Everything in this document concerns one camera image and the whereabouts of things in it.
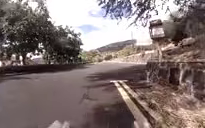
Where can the distant green hill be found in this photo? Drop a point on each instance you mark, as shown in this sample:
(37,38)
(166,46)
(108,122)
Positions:
(116,45)

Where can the pale concrete kerb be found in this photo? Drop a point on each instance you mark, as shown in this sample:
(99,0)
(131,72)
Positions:
(130,103)

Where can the grey asphalt road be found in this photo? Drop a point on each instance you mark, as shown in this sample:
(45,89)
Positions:
(56,93)

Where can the large spreading tree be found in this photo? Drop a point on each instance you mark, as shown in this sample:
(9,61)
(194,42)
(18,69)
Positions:
(130,8)

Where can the row of green trees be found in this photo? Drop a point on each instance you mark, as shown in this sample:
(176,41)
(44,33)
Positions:
(33,36)

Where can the dry leafy dirt verge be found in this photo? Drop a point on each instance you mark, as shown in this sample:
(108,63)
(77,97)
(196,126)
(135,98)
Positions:
(176,110)

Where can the dry grass slope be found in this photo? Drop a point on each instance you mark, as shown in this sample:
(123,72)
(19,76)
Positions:
(190,50)

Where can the bushes on slope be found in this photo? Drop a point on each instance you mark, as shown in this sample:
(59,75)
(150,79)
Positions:
(196,20)

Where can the sign on post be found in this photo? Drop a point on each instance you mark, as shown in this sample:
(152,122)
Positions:
(156,31)

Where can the low dark roadside wall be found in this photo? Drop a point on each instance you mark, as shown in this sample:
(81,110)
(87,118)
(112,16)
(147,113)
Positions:
(33,68)

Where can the stone retaining wall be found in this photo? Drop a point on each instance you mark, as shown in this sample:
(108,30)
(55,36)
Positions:
(193,75)

